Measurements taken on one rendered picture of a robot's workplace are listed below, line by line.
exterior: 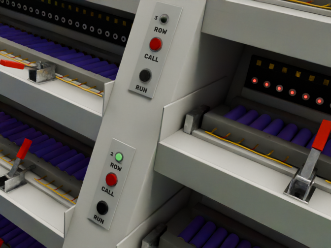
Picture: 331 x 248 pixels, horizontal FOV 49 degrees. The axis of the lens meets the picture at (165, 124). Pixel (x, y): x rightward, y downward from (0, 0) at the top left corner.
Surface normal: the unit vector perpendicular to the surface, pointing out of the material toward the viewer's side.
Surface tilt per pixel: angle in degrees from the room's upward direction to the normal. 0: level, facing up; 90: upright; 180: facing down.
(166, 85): 90
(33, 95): 111
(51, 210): 21
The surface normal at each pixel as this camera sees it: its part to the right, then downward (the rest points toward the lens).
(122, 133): -0.46, -0.03
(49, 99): -0.54, 0.31
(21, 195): 0.14, -0.89
